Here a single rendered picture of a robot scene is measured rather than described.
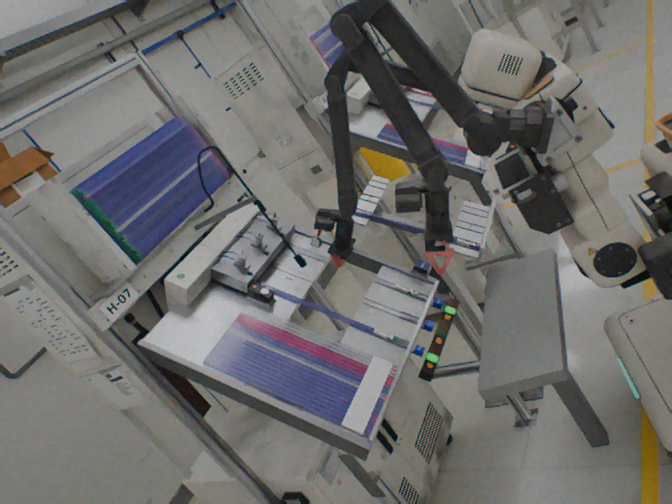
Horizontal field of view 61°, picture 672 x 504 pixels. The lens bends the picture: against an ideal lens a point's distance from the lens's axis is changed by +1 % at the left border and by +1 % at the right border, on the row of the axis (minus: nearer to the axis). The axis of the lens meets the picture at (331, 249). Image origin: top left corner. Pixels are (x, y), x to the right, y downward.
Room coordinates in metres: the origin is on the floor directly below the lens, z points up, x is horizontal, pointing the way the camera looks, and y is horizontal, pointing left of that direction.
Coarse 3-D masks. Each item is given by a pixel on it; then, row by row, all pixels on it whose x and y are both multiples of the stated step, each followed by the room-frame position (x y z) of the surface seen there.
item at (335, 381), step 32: (256, 320) 1.63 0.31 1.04; (288, 320) 1.62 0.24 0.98; (224, 352) 1.53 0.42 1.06; (256, 352) 1.52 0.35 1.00; (288, 352) 1.52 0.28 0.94; (320, 352) 1.51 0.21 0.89; (352, 352) 1.51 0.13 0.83; (256, 384) 1.43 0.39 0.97; (288, 384) 1.42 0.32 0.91; (320, 384) 1.42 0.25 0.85; (352, 384) 1.41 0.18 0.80; (384, 384) 1.41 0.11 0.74; (320, 416) 1.34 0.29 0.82; (352, 416) 1.32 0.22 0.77
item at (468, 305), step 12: (420, 240) 1.98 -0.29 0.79; (420, 252) 1.99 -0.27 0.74; (444, 276) 1.98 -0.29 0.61; (456, 276) 2.00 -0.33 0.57; (456, 288) 1.97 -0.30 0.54; (468, 300) 1.98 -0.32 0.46; (468, 312) 1.98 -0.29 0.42; (480, 312) 2.00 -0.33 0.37; (480, 324) 1.97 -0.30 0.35; (480, 336) 1.99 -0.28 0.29; (528, 396) 1.88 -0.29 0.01; (540, 396) 1.84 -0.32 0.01
